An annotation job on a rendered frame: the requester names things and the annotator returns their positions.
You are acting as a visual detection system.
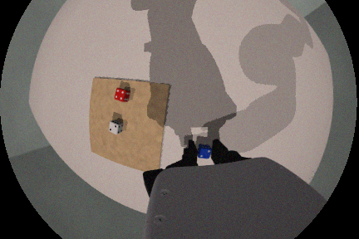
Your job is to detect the red die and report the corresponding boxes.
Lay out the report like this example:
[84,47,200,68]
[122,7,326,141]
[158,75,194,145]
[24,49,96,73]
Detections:
[115,88,130,102]

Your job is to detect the white die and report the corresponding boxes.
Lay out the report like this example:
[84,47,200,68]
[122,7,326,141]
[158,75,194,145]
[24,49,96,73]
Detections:
[109,119,123,134]

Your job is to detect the tan square mat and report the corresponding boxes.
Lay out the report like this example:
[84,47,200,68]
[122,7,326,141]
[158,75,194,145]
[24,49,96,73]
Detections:
[89,78,170,171]

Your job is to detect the blue die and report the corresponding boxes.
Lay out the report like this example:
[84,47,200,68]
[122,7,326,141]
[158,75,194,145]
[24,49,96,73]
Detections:
[198,144,212,159]

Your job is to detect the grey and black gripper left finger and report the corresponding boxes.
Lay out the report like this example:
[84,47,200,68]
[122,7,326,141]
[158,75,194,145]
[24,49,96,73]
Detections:
[143,140,199,197]

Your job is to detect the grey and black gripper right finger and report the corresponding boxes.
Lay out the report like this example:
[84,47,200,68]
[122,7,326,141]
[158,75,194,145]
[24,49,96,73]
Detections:
[211,139,251,164]

